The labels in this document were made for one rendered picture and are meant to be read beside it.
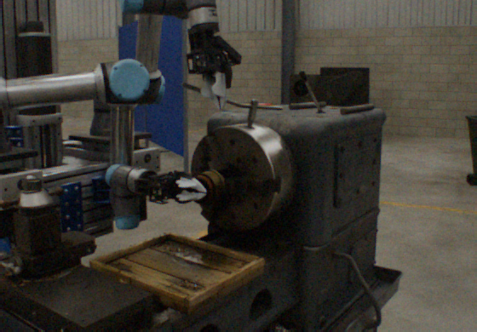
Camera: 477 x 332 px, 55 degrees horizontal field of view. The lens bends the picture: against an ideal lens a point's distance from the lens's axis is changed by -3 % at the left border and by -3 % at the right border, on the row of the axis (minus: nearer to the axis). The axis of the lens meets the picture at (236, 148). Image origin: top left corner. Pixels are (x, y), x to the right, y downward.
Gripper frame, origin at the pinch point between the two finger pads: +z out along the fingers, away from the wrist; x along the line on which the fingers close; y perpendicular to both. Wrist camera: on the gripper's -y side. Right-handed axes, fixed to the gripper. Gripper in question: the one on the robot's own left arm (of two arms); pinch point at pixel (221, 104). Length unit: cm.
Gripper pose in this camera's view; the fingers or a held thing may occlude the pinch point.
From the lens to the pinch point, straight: 125.1
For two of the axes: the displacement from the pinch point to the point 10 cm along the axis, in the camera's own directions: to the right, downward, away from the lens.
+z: 1.5, 9.9, 0.5
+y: -6.0, 1.3, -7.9
